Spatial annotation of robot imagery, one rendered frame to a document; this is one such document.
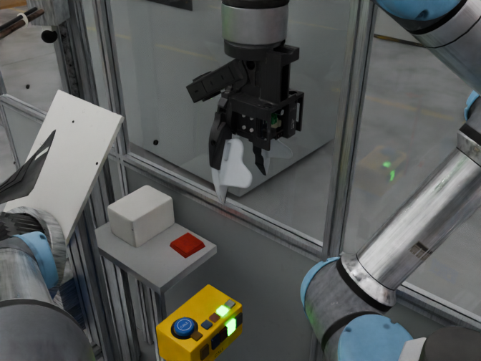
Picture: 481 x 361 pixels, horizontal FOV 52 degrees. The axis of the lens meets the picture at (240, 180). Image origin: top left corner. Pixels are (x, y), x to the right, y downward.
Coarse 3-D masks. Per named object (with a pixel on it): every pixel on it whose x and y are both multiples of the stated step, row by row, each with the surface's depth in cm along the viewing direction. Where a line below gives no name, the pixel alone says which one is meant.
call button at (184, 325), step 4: (180, 320) 98; (184, 320) 98; (188, 320) 98; (192, 320) 98; (176, 324) 97; (180, 324) 97; (184, 324) 97; (188, 324) 97; (192, 324) 97; (176, 328) 97; (180, 328) 97; (184, 328) 97; (188, 328) 97; (192, 328) 97; (176, 332) 97; (180, 332) 96; (184, 332) 96; (188, 332) 96; (192, 332) 97
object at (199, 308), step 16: (208, 288) 107; (192, 304) 103; (208, 304) 103; (240, 304) 103; (176, 320) 99; (208, 320) 100; (224, 320) 100; (160, 336) 98; (176, 336) 96; (208, 336) 97; (160, 352) 102; (176, 352) 97; (192, 352) 93
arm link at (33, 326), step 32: (0, 256) 50; (32, 256) 57; (0, 288) 38; (32, 288) 39; (0, 320) 27; (32, 320) 27; (64, 320) 30; (0, 352) 23; (32, 352) 24; (64, 352) 26
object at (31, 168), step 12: (48, 144) 93; (36, 156) 92; (24, 168) 91; (36, 168) 87; (12, 180) 89; (24, 180) 86; (36, 180) 84; (0, 192) 89; (12, 192) 85; (24, 192) 83
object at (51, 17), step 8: (32, 0) 123; (40, 0) 123; (48, 0) 122; (56, 0) 124; (64, 0) 129; (40, 8) 124; (48, 8) 123; (56, 8) 124; (64, 8) 129; (40, 16) 125; (48, 16) 125; (56, 16) 125; (64, 16) 130; (32, 24) 126; (40, 24) 126; (48, 24) 126; (56, 24) 126
